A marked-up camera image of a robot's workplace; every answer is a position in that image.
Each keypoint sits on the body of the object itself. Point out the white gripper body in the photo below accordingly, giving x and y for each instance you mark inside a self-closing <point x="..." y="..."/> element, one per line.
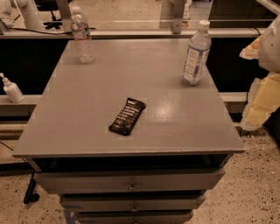
<point x="270" y="48"/>

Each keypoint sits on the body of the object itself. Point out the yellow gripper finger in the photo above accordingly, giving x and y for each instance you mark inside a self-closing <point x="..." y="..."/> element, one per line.
<point x="250" y="52"/>
<point x="263" y="100"/>

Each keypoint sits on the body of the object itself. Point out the blue label plastic bottle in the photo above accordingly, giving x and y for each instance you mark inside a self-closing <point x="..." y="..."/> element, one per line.
<point x="196" y="55"/>

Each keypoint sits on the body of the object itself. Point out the clear water bottle red label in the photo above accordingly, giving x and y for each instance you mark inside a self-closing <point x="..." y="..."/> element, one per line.
<point x="82" y="36"/>

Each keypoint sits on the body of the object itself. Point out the white pump dispenser bottle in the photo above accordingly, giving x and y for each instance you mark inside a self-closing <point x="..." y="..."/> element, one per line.
<point x="12" y="90"/>

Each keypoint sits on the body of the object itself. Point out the grey drawer cabinet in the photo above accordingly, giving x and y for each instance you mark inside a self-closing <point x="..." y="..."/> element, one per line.
<point x="124" y="140"/>

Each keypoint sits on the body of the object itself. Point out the black snack bar wrapper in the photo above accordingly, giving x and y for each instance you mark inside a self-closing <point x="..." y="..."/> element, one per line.
<point x="128" y="116"/>

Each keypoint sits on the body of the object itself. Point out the middle grey drawer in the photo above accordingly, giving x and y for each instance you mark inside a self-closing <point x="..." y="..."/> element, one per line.
<point x="133" y="202"/>

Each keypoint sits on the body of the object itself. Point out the grey drawer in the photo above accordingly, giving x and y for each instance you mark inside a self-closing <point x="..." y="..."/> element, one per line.
<point x="133" y="202"/>
<point x="147" y="217"/>
<point x="129" y="181"/>

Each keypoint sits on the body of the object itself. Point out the black office chair base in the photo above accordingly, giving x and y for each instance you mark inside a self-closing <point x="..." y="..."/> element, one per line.
<point x="52" y="20"/>

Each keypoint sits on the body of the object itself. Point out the bottom grey drawer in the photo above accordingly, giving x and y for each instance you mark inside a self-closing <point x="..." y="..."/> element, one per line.
<point x="147" y="217"/>

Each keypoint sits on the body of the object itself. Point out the top grey drawer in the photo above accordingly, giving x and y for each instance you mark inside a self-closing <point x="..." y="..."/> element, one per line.
<point x="129" y="181"/>

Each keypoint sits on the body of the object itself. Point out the black caster wheel leg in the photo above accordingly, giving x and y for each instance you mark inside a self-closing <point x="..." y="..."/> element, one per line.
<point x="30" y="195"/>

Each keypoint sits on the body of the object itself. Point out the grey metal post bracket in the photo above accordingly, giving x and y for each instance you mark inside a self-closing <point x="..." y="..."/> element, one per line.
<point x="177" y="18"/>

